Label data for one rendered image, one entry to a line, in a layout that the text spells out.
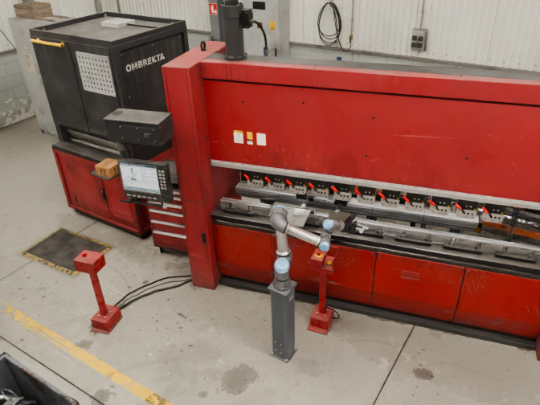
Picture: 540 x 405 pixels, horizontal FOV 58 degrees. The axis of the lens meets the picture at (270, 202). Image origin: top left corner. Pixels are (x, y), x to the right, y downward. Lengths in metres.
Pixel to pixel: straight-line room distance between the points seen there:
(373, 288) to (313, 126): 1.61
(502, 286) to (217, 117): 2.77
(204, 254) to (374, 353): 1.83
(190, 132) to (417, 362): 2.75
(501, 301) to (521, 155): 1.30
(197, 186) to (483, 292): 2.62
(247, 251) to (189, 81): 1.73
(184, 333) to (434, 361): 2.24
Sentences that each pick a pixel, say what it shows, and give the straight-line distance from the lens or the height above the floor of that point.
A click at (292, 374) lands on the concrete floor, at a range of 4.37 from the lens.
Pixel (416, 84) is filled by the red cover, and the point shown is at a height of 2.24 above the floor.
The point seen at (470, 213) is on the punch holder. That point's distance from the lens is 4.23.
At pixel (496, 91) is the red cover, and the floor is 2.24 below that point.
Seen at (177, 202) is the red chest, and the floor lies 0.76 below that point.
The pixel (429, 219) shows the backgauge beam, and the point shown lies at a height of 0.94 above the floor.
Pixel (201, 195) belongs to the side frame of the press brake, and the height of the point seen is 1.13.
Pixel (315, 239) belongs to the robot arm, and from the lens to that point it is 3.64.
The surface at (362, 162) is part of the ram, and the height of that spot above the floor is 1.56.
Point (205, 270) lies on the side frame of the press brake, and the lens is 5.03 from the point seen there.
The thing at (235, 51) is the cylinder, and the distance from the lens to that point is 4.14.
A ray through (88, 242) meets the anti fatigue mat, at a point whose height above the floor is 0.01.
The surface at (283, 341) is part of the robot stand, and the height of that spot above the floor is 0.24.
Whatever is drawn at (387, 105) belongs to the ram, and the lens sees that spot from 3.87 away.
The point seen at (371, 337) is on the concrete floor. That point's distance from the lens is 4.70.
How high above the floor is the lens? 3.39
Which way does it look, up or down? 31 degrees down
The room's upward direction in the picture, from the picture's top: 2 degrees counter-clockwise
